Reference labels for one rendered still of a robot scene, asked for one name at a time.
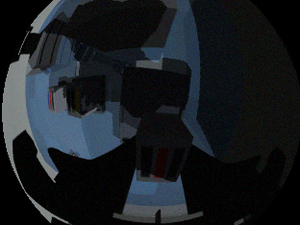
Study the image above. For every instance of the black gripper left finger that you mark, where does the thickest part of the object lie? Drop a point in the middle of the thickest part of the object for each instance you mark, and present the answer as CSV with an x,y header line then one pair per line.
x,y
110,175

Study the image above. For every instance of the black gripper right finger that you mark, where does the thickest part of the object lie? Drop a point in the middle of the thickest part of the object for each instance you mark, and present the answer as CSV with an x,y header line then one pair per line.
x,y
204,177

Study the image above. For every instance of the grey flat panel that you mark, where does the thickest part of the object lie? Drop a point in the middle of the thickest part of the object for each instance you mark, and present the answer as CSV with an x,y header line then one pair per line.
x,y
270,107

